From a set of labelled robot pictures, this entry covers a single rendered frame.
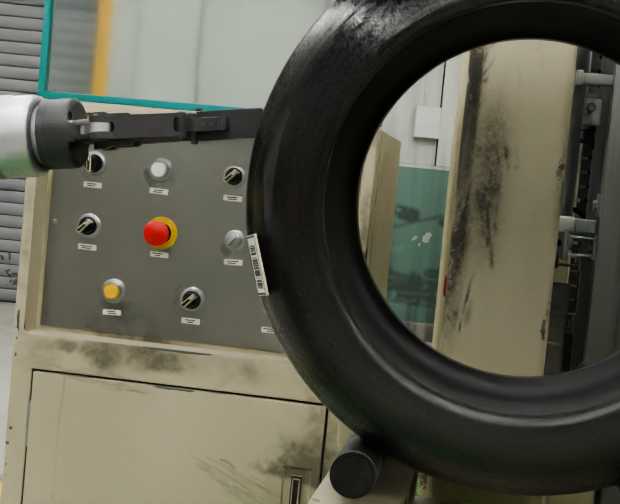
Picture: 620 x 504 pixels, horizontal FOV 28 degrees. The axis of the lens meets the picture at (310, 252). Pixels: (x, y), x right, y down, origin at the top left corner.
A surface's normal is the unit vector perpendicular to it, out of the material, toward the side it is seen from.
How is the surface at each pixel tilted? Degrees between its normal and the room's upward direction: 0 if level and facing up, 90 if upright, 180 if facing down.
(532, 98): 90
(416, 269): 90
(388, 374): 99
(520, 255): 90
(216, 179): 90
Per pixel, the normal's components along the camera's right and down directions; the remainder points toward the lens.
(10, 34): 0.01, 0.05
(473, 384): -0.11, -0.14
